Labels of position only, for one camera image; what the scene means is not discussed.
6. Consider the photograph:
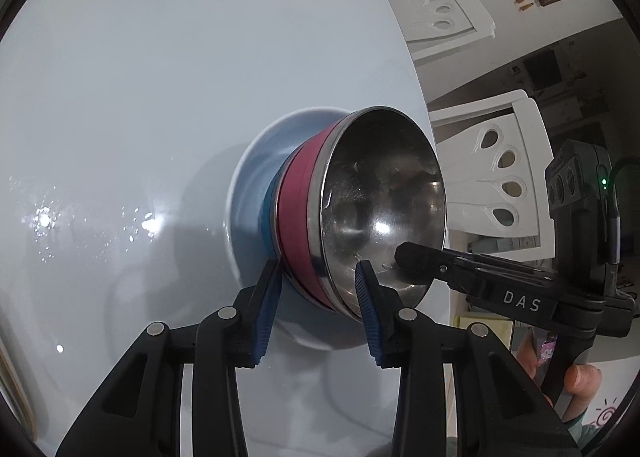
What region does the white chair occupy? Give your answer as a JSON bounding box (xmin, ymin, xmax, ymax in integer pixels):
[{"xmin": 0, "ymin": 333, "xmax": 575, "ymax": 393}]
[
  {"xmin": 429, "ymin": 89, "xmax": 556, "ymax": 238},
  {"xmin": 385, "ymin": 0, "xmax": 497, "ymax": 62}
]

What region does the pale yellow box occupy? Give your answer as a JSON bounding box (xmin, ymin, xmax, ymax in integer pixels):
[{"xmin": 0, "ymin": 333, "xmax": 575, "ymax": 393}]
[{"xmin": 452, "ymin": 314, "xmax": 516, "ymax": 353}]

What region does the person's white printed clothing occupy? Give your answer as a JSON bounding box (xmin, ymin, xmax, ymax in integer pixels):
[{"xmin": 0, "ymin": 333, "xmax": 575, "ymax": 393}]
[{"xmin": 570, "ymin": 387, "xmax": 631, "ymax": 453}]

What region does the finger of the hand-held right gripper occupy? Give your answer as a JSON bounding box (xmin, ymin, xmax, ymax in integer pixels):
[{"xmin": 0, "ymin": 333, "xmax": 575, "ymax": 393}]
[{"xmin": 394, "ymin": 241, "xmax": 556, "ymax": 295}]

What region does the blue steel bowl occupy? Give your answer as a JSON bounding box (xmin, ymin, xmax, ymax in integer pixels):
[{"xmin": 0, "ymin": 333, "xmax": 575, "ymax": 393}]
[{"xmin": 257, "ymin": 172, "xmax": 288, "ymax": 258}]

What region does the red steel bowl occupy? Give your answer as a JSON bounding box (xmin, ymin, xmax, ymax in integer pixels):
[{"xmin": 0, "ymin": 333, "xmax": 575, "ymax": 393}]
[{"xmin": 276, "ymin": 107, "xmax": 447, "ymax": 324}]

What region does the white ceramic bowl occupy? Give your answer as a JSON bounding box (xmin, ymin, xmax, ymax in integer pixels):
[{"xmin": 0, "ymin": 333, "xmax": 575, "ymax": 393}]
[{"xmin": 226, "ymin": 108, "xmax": 386, "ymax": 353}]

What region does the person's right hand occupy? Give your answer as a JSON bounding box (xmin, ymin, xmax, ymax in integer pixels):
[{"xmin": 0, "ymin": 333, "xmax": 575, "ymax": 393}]
[{"xmin": 516, "ymin": 329, "xmax": 604, "ymax": 423}]

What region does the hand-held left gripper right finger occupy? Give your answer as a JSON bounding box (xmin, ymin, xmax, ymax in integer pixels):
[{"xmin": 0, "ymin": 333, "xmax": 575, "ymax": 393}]
[{"xmin": 354, "ymin": 259, "xmax": 583, "ymax": 457}]

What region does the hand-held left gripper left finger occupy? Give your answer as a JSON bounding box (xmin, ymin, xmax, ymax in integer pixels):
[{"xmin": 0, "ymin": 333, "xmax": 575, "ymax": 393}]
[{"xmin": 55, "ymin": 259, "xmax": 283, "ymax": 457}]

